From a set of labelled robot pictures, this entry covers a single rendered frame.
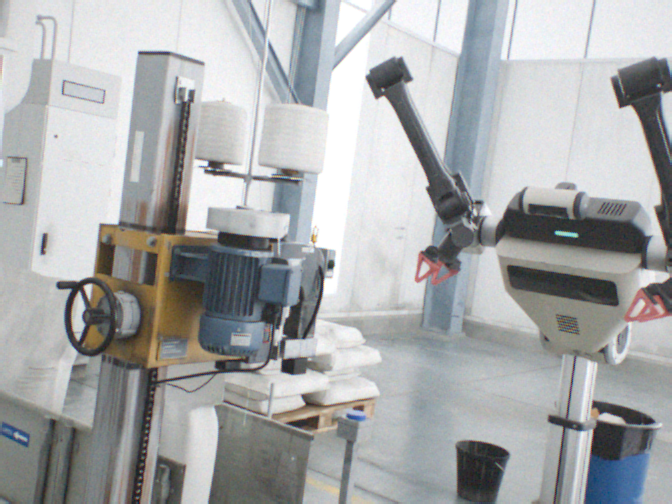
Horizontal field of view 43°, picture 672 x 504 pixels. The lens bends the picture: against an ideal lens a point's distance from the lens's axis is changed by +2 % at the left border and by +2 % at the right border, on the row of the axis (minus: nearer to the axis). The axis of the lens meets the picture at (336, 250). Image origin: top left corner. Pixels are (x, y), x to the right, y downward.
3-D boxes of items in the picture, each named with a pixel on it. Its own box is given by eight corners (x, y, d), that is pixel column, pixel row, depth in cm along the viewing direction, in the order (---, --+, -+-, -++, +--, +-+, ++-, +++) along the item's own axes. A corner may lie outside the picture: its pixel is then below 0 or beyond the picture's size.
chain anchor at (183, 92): (197, 107, 198) (201, 80, 198) (182, 103, 194) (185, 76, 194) (189, 106, 200) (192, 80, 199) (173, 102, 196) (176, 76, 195)
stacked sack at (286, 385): (333, 393, 539) (336, 371, 538) (268, 406, 485) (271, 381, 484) (282, 378, 564) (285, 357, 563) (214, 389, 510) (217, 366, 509)
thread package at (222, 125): (254, 169, 222) (262, 107, 221) (216, 163, 211) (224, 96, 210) (215, 165, 231) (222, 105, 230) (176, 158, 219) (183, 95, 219)
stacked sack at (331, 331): (368, 349, 585) (371, 328, 584) (331, 353, 550) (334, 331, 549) (296, 330, 625) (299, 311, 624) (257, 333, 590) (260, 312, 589)
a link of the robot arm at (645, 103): (664, 54, 172) (608, 74, 176) (667, 59, 167) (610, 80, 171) (719, 241, 184) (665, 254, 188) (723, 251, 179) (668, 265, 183)
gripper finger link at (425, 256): (403, 273, 220) (423, 245, 217) (416, 275, 225) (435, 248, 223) (420, 289, 216) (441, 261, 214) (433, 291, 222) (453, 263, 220)
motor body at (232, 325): (274, 356, 197) (287, 252, 195) (228, 361, 185) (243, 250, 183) (228, 343, 206) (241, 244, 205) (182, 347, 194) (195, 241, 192)
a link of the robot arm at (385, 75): (403, 52, 223) (370, 70, 226) (398, 52, 210) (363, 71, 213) (475, 201, 229) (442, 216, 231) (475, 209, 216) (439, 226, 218)
